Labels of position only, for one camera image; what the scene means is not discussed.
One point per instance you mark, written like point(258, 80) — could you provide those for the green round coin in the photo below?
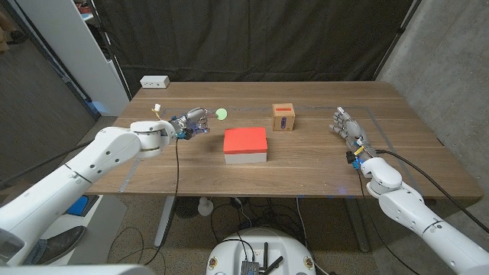
point(221, 114)

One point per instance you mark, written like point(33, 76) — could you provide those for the black backdrop stand pole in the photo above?
point(397, 34)

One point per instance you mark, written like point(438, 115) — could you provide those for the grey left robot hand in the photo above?
point(195, 114)

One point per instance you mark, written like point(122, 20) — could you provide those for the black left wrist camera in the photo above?
point(186, 134)

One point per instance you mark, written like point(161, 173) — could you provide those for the white cabinet panel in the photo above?
point(76, 49)

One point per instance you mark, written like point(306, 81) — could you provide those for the blue foot pedal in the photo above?
point(80, 205)

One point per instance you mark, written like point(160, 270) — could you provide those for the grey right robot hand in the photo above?
point(353, 130)

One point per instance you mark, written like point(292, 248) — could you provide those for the black backdrop curtain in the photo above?
point(248, 38)

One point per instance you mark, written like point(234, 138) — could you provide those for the dark leather shoe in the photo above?
point(63, 242)

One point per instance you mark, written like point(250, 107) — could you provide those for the white power outlet box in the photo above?
point(154, 81)

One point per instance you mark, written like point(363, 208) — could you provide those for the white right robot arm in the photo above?
point(420, 217)

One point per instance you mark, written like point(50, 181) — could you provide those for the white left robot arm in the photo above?
point(95, 160)

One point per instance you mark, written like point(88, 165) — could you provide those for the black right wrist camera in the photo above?
point(350, 157)

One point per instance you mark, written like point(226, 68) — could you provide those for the white pedal platform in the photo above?
point(103, 221)

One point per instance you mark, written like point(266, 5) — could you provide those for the black floor fan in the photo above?
point(187, 207)

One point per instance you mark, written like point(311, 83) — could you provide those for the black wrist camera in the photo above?
point(186, 134)
point(350, 157)

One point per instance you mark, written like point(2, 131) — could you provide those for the white round floor gadget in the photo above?
point(205, 208)

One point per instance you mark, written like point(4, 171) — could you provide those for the grey table leg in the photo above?
point(357, 225)

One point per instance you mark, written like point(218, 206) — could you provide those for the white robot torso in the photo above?
point(76, 270)

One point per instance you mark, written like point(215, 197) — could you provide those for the grey tape outline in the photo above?
point(130, 177)

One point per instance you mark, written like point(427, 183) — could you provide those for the wooden slotted coin box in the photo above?
point(283, 118)

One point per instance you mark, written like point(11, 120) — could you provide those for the red box with white base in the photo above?
point(245, 140)

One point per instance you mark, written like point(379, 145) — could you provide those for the white table leg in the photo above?
point(165, 221)

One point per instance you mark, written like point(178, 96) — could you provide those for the white robot mobile base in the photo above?
point(229, 252)

